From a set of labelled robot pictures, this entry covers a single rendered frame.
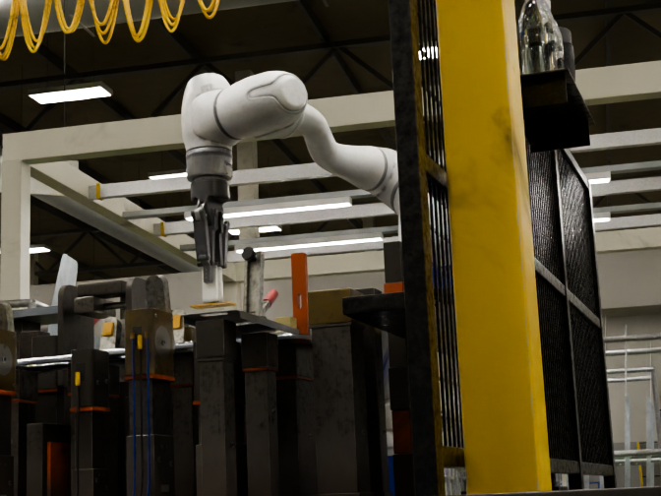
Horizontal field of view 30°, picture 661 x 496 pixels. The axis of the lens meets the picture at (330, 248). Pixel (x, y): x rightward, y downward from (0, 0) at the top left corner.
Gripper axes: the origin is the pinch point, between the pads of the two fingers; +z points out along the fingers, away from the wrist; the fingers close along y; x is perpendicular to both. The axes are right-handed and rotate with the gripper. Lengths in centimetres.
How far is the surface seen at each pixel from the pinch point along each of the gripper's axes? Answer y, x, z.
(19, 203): 547, 403, -185
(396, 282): 18.6, -31.2, -0.1
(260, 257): 20.2, -1.7, -8.7
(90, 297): 20.6, 38.3, -4.2
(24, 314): 32, 62, -4
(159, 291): -12.9, 4.7, 2.7
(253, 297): 19.9, -0.1, -0.3
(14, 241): 547, 406, -156
